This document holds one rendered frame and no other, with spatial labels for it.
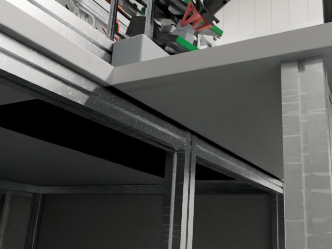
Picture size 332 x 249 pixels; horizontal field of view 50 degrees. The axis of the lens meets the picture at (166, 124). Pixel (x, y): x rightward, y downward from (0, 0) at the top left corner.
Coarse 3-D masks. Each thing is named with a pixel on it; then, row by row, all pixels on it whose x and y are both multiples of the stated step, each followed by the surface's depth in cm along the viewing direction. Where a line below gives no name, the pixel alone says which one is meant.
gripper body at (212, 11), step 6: (198, 0) 109; (204, 0) 111; (210, 0) 109; (216, 0) 109; (222, 0) 108; (204, 6) 108; (210, 6) 110; (216, 6) 110; (222, 6) 110; (210, 12) 110; (216, 12) 112; (216, 18) 113
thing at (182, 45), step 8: (136, 16) 128; (144, 16) 125; (136, 24) 127; (144, 24) 124; (128, 32) 129; (136, 32) 126; (160, 32) 117; (160, 40) 116; (168, 40) 113; (176, 40) 110; (184, 40) 112; (168, 48) 124; (176, 48) 119; (184, 48) 114; (192, 48) 115
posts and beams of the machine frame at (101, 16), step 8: (72, 0) 231; (80, 0) 234; (88, 0) 241; (88, 8) 239; (96, 8) 246; (96, 16) 245; (104, 16) 252; (88, 24) 237; (104, 24) 255; (120, 24) 266; (120, 32) 265; (200, 40) 281; (208, 40) 275
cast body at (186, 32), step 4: (188, 24) 114; (192, 24) 116; (176, 28) 116; (180, 28) 115; (184, 28) 114; (188, 28) 114; (192, 28) 115; (172, 32) 117; (176, 32) 116; (180, 32) 114; (184, 32) 113; (188, 32) 115; (192, 32) 116; (180, 36) 114; (184, 36) 113; (188, 36) 113; (192, 36) 115; (188, 40) 114; (192, 40) 115
